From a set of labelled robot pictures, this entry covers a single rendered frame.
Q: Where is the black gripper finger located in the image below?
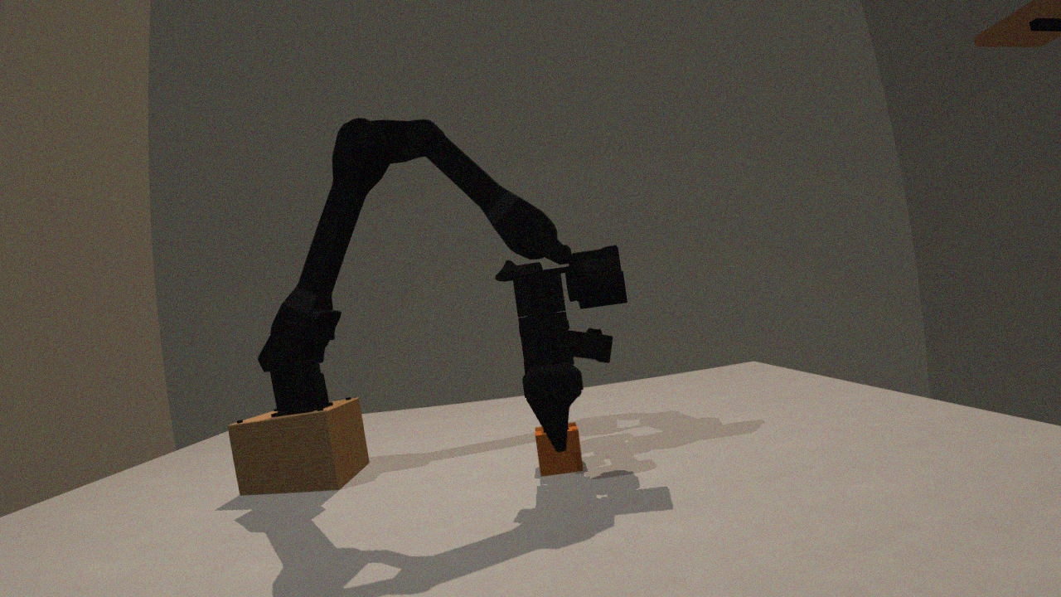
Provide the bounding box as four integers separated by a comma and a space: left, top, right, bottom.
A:
526, 391, 581, 452

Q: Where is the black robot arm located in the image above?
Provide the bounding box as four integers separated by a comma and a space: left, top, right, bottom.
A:
258, 118, 627, 417

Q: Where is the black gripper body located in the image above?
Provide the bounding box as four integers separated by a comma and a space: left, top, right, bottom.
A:
518, 312, 582, 398

